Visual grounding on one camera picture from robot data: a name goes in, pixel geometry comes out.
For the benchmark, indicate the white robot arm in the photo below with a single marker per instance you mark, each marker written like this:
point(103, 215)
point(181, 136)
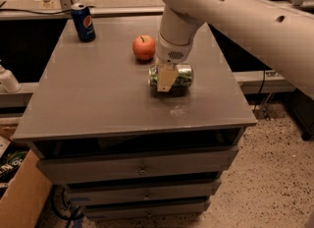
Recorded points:
point(279, 36)

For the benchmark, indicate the green soda can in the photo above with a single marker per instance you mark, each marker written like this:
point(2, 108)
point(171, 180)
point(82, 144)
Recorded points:
point(184, 78)

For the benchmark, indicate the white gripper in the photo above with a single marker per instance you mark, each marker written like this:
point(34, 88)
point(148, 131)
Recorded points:
point(172, 53)

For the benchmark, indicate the top grey drawer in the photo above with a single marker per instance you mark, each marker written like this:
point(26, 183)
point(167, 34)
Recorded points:
point(137, 165)

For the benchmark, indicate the bottom grey drawer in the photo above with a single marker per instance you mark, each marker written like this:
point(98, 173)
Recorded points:
point(148, 209)

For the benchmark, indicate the blue Pepsi can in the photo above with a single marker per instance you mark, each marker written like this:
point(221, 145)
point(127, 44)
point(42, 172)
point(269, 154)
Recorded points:
point(83, 22)

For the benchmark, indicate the white pipe at left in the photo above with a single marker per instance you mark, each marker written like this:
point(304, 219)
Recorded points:
point(8, 80)

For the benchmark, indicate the grey drawer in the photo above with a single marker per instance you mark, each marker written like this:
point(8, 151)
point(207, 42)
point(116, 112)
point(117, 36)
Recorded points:
point(148, 209)
point(144, 192)
point(137, 165)

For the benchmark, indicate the grey metal frame rail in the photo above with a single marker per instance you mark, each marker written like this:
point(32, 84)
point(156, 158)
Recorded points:
point(111, 8)

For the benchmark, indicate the middle grey drawer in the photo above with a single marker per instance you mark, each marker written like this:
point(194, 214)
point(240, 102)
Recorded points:
point(144, 192)

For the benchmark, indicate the grey drawer cabinet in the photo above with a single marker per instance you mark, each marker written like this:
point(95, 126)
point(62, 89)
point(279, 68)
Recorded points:
point(94, 99)

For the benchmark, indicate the red apple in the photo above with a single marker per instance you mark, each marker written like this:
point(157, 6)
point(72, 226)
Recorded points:
point(143, 47)

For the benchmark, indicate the cardboard box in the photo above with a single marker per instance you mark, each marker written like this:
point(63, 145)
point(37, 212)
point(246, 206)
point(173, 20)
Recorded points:
point(23, 201)

